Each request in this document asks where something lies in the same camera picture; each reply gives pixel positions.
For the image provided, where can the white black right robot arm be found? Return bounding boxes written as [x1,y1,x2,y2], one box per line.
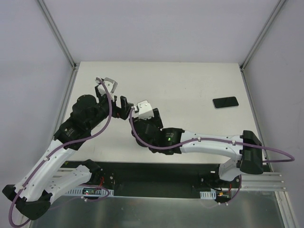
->
[129,108,264,188]

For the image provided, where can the left aluminium frame post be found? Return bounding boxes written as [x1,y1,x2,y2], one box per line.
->
[36,0,78,70]

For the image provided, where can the aluminium frame post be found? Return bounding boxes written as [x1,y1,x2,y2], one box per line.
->
[239,0,288,72]
[36,0,78,70]

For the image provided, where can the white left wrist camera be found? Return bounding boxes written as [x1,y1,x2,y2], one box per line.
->
[95,77,118,97]

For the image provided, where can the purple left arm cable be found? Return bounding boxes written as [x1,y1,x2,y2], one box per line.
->
[8,77,113,227]

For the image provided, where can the aluminium rail right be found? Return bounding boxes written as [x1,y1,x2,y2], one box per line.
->
[241,172,286,191]

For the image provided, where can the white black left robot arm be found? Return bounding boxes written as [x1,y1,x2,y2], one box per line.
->
[2,85,133,228]

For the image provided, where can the white left cable duct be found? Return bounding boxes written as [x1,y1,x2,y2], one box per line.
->
[64,186,114,197]

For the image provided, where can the right aluminium frame post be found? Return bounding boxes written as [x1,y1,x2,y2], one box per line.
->
[239,0,288,72]

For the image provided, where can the black phone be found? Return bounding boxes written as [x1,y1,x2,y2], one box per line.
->
[212,96,239,109]

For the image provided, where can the white right cable duct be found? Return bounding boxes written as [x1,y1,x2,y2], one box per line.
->
[199,190,217,200]

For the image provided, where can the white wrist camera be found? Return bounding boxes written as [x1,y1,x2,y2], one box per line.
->
[134,100,154,120]
[95,77,118,97]

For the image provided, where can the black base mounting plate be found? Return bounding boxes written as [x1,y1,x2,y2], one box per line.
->
[61,160,240,199]

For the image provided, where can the white cable duct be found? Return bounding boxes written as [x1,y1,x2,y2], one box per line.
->
[64,186,114,197]
[199,190,217,200]

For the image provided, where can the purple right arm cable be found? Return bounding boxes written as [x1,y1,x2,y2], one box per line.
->
[129,108,295,207]

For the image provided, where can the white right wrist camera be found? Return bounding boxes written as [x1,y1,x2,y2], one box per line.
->
[134,100,154,120]

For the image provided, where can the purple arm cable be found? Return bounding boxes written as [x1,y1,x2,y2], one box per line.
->
[8,77,113,227]
[129,108,295,207]

